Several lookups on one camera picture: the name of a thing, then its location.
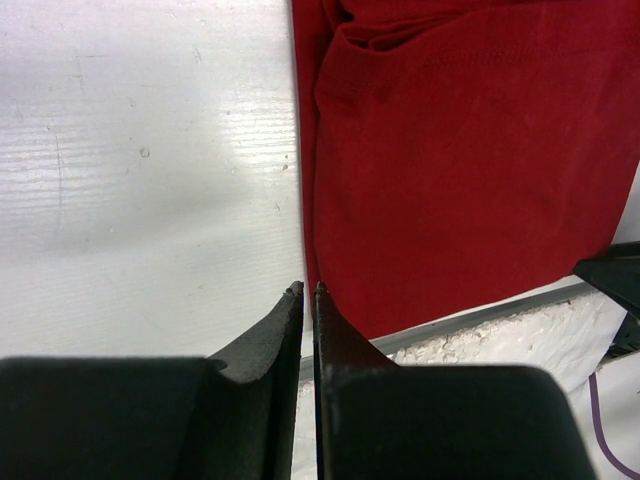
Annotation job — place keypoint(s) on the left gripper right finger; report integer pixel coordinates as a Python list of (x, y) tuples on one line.
[(376, 419)]

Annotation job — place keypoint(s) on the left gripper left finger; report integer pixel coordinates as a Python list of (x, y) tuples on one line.
[(230, 415)]

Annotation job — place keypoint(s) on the dark red t shirt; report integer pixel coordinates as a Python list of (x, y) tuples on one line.
[(459, 153)]

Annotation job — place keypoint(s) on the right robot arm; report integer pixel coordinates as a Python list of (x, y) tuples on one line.
[(616, 274)]

